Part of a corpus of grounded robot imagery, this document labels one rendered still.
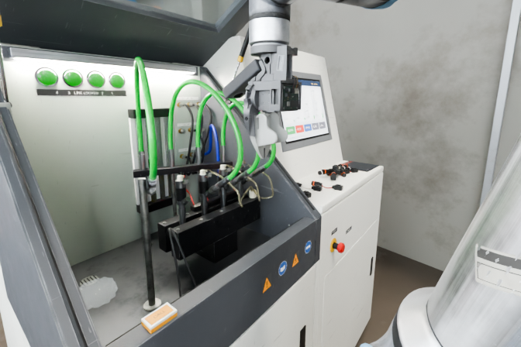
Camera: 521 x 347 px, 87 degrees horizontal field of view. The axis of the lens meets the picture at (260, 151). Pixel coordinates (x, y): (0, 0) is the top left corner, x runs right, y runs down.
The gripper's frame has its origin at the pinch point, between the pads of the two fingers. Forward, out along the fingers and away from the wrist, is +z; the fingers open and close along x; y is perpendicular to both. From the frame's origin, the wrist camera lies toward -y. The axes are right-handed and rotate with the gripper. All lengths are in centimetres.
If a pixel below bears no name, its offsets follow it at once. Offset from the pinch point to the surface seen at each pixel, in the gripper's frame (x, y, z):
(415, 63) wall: 201, -10, -36
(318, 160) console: 76, -25, 19
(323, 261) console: 38, -2, 45
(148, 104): -14.8, -15.7, -9.5
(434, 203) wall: 198, 13, 69
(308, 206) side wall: 31.7, -5.8, 23.5
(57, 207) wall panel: -22, -56, 20
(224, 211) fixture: 12.1, -24.0, 23.7
